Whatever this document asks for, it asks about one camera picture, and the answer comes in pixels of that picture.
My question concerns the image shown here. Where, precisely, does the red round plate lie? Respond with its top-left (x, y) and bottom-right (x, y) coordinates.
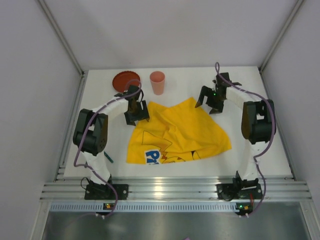
top-left (112, 70), bottom-right (141, 93)

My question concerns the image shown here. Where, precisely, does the pink plastic cup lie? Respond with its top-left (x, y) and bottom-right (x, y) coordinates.
top-left (149, 71), bottom-right (166, 96)

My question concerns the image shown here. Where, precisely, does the yellow printed cloth placemat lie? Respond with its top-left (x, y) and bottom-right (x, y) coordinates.
top-left (126, 97), bottom-right (232, 165)

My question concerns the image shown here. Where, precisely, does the fork with green handle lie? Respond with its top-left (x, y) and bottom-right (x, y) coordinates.
top-left (103, 151), bottom-right (114, 164)

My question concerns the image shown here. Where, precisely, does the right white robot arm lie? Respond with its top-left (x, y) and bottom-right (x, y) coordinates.
top-left (195, 72), bottom-right (277, 181)

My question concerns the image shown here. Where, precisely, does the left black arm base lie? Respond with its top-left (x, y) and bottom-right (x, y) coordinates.
top-left (84, 180), bottom-right (129, 200)

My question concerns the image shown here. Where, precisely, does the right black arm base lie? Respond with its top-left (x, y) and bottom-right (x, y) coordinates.
top-left (216, 171), bottom-right (263, 202)

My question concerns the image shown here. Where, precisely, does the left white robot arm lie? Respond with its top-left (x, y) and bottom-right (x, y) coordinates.
top-left (72, 82), bottom-right (150, 186)

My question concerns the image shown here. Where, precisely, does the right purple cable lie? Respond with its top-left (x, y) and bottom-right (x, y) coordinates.
top-left (214, 61), bottom-right (277, 218)

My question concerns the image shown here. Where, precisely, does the purple cable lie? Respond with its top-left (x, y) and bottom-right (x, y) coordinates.
top-left (214, 61), bottom-right (277, 218)
top-left (73, 79), bottom-right (142, 221)

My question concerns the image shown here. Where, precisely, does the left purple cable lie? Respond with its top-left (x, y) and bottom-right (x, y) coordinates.
top-left (73, 79), bottom-right (142, 221)

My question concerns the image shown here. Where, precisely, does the right aluminium corner post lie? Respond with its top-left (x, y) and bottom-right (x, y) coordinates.
top-left (258, 0), bottom-right (307, 73)

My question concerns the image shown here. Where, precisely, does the aluminium corner post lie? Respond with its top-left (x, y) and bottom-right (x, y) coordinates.
top-left (37, 0), bottom-right (86, 76)
top-left (258, 0), bottom-right (307, 73)

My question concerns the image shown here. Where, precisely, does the left aluminium corner post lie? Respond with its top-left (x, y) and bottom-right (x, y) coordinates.
top-left (37, 0), bottom-right (86, 76)

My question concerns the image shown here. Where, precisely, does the aluminium mounting rail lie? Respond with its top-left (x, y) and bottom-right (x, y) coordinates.
top-left (40, 177), bottom-right (312, 202)

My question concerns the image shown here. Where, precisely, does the perforated grey cable duct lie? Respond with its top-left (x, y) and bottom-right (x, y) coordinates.
top-left (50, 201), bottom-right (252, 213)

